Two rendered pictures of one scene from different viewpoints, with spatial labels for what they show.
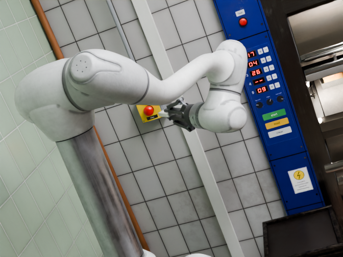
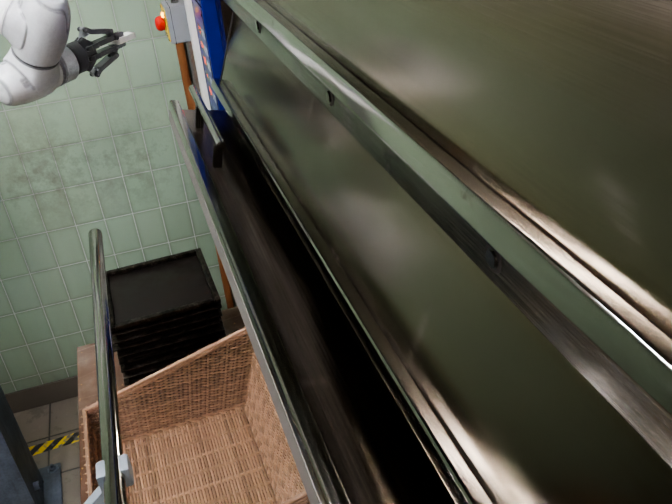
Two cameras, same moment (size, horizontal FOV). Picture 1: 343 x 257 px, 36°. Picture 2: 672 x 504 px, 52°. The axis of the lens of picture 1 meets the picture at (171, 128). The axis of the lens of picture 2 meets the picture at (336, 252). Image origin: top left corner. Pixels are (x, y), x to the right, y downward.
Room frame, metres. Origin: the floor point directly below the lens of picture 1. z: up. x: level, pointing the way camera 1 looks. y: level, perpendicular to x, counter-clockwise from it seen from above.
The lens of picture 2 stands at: (1.30, -1.87, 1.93)
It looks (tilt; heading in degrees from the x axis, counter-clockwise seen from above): 32 degrees down; 58
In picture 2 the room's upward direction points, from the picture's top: 5 degrees counter-clockwise
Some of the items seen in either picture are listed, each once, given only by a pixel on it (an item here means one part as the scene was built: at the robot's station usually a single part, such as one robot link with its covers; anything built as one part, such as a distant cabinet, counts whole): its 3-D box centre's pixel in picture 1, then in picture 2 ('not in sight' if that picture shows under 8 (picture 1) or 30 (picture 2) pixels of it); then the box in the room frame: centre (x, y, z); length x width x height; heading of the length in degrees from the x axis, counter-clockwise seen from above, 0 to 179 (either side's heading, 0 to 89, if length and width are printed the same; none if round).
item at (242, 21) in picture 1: (242, 18); not in sight; (1.92, -0.39, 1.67); 0.03 x 0.02 x 0.06; 74
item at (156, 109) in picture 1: (150, 106); (177, 20); (2.05, 0.04, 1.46); 0.10 x 0.07 x 0.10; 74
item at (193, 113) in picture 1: (203, 115); (58, 64); (1.67, -0.11, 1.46); 0.09 x 0.06 x 0.09; 119
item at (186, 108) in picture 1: (190, 114); (80, 55); (1.73, -0.08, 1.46); 0.09 x 0.07 x 0.08; 29
